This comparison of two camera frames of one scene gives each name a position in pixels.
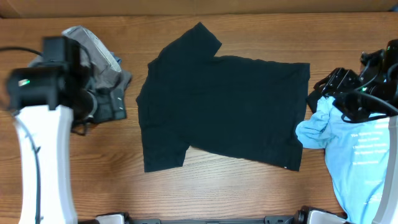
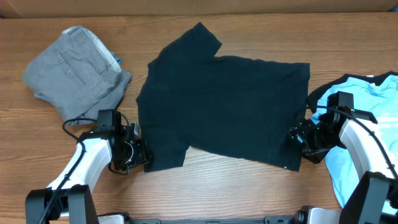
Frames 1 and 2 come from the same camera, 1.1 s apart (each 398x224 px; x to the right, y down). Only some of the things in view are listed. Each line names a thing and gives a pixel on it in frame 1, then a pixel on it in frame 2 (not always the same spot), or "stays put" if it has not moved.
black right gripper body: x=345 y=82 to x=316 y=140
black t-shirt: x=250 y=109 stays put
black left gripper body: x=104 y=109 to x=135 y=153
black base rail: x=272 y=219 stays put
